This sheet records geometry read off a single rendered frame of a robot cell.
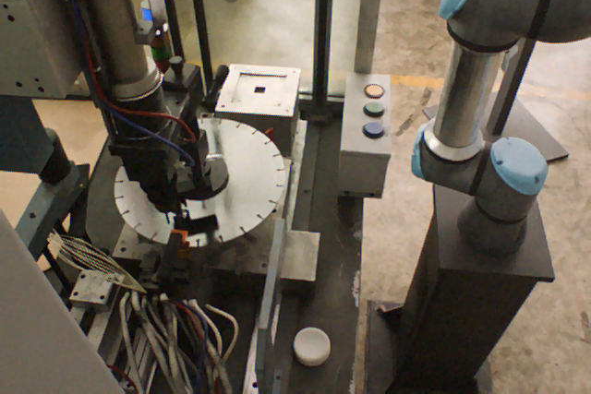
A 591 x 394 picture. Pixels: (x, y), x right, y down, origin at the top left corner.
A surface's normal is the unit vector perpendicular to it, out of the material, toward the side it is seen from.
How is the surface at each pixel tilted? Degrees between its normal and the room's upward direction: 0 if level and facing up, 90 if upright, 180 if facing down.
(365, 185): 90
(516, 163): 8
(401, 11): 0
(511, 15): 93
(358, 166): 90
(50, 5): 90
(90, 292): 0
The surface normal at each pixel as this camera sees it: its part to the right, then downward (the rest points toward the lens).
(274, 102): 0.00, -0.67
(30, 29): -0.12, 0.74
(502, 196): -0.43, 0.67
